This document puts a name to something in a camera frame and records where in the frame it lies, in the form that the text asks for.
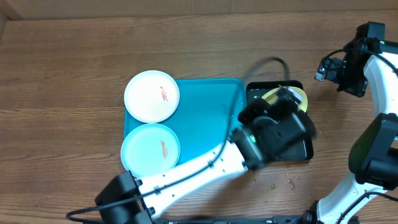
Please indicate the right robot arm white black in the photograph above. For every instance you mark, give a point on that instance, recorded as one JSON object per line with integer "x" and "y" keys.
{"x": 372, "y": 162}

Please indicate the yellow-green plate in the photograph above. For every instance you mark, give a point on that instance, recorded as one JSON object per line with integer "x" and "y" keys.
{"x": 271, "y": 97}

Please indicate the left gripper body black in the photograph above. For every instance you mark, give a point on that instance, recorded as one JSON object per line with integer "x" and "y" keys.
{"x": 253, "y": 112}

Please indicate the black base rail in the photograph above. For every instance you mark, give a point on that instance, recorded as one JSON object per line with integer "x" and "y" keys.
{"x": 280, "y": 219}

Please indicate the teal plastic tray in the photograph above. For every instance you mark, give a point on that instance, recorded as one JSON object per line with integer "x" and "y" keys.
{"x": 200, "y": 120}

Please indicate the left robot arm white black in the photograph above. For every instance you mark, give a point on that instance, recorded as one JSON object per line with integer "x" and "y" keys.
{"x": 272, "y": 124}

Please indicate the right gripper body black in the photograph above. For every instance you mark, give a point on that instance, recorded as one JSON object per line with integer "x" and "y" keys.
{"x": 351, "y": 78}

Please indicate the light blue plate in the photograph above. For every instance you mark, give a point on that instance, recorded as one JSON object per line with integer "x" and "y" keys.
{"x": 150, "y": 149}

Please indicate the white plate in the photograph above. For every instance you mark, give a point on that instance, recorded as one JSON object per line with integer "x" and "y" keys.
{"x": 151, "y": 96}

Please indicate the black plastic tray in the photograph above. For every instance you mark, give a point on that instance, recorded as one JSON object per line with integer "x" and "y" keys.
{"x": 300, "y": 151}

